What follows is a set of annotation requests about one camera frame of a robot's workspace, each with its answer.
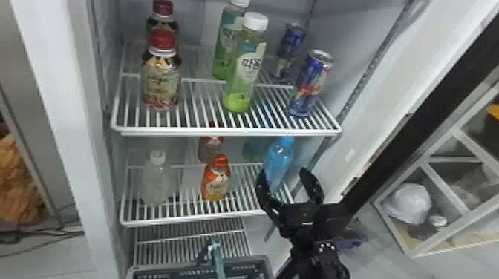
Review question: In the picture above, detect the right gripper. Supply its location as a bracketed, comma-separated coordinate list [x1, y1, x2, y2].
[255, 167, 329, 241]

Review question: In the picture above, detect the blue bottle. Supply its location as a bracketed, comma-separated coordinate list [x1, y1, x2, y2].
[264, 136, 296, 194]

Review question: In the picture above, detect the orange bottle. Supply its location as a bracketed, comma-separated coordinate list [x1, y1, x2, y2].
[200, 154, 232, 202]
[197, 134, 226, 164]

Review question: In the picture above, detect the blue basket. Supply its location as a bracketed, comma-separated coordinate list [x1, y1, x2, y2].
[125, 235, 275, 279]

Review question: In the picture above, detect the blue can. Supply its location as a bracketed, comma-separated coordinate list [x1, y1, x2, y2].
[272, 22, 307, 84]
[287, 48, 335, 118]

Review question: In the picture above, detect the white hard hat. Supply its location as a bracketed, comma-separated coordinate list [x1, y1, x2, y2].
[383, 183, 433, 226]

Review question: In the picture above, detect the green bottle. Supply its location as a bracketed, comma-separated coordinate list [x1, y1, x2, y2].
[212, 0, 251, 81]
[221, 11, 270, 114]

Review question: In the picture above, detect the clear bottle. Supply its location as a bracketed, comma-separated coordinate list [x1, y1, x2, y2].
[141, 149, 173, 206]

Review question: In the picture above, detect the fridge door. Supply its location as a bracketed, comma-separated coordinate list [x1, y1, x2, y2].
[325, 0, 499, 279]

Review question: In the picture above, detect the white shelf trolley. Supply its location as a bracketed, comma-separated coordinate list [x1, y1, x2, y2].
[371, 87, 499, 259]

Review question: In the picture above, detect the brown bottle with red cap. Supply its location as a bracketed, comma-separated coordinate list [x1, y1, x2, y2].
[146, 0, 180, 45]
[140, 27, 183, 111]

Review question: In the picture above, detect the white fridge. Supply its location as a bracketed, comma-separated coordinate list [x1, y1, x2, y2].
[9, 0, 437, 279]

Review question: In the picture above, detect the black cable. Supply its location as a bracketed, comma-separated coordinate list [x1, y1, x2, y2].
[0, 223, 85, 248]

